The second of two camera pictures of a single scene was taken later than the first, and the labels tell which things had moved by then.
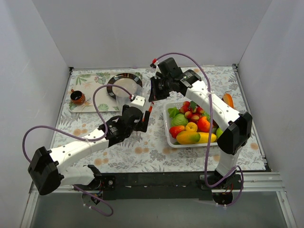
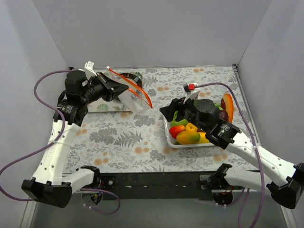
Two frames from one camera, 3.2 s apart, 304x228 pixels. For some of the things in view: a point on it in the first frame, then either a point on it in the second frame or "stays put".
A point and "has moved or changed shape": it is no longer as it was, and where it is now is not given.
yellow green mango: [186, 137] stays put
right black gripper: [156, 88] → [177, 108]
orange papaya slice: [228, 99] stays put
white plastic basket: [176, 104] stays put
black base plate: [156, 186] stays put
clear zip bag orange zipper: [121, 94] has moved or changed shape
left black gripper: [144, 121] → [107, 86]
